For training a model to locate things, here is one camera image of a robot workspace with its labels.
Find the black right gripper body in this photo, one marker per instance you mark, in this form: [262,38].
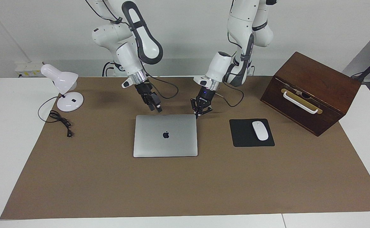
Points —
[144,91]

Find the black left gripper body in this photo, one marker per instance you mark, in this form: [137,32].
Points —
[204,97]

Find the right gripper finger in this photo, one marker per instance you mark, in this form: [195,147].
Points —
[150,103]
[157,103]

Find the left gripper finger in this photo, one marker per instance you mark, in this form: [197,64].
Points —
[206,111]
[196,107]

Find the silver laptop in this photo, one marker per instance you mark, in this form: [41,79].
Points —
[165,145]

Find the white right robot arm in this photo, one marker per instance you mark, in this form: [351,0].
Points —
[128,57]

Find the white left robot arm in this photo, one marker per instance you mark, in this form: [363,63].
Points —
[218,68]

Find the black mouse pad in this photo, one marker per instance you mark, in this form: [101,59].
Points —
[243,134]

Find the white computer mouse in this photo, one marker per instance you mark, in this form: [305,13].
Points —
[260,130]

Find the brown table mat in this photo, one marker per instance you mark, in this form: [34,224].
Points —
[184,183]

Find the white desk lamp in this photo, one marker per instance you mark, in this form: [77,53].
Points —
[61,79]

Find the dark wooden box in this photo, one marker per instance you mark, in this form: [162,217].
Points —
[327,101]

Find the white wall power strip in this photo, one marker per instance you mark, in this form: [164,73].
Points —
[28,70]

